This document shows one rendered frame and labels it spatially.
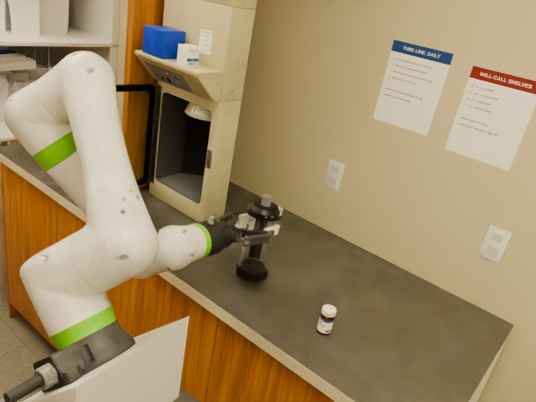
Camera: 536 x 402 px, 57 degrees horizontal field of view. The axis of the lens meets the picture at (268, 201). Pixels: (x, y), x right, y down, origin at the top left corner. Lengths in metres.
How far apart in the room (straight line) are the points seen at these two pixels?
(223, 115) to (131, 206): 0.82
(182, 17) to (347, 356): 1.20
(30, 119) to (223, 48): 0.69
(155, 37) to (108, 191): 0.86
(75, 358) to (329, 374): 0.63
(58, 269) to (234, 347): 0.69
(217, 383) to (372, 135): 1.01
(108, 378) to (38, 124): 0.59
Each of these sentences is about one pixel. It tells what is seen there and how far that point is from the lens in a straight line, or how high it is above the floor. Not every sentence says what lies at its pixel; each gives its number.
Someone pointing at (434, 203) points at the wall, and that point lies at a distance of 1.79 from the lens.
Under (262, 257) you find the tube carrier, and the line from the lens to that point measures 1.47.
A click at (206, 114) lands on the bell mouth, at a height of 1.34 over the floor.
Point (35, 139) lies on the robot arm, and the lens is 1.22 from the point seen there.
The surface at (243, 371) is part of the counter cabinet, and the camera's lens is 1.54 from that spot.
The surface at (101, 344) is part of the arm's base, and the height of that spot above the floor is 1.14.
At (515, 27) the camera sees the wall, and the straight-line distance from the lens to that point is 1.68.
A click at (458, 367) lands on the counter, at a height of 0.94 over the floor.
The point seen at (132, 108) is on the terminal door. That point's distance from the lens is 1.86.
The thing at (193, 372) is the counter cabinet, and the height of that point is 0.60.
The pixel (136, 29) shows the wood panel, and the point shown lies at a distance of 1.87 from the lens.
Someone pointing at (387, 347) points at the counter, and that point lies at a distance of 1.47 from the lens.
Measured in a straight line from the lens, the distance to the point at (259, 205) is 1.43.
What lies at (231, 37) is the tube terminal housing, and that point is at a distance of 1.65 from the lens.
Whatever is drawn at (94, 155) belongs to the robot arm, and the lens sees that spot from 1.02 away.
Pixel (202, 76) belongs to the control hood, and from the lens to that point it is 1.59.
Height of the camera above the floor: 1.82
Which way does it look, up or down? 24 degrees down
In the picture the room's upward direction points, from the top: 11 degrees clockwise
